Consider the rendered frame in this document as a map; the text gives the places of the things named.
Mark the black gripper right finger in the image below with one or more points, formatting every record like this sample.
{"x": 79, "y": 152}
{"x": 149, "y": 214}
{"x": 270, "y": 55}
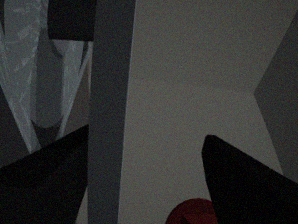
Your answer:
{"x": 244, "y": 191}

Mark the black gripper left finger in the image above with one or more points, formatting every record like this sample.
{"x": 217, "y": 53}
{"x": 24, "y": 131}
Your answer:
{"x": 46, "y": 187}

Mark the grey crank handle with red grip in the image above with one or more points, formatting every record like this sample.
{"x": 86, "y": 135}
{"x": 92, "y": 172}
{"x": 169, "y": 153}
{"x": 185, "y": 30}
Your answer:
{"x": 109, "y": 25}

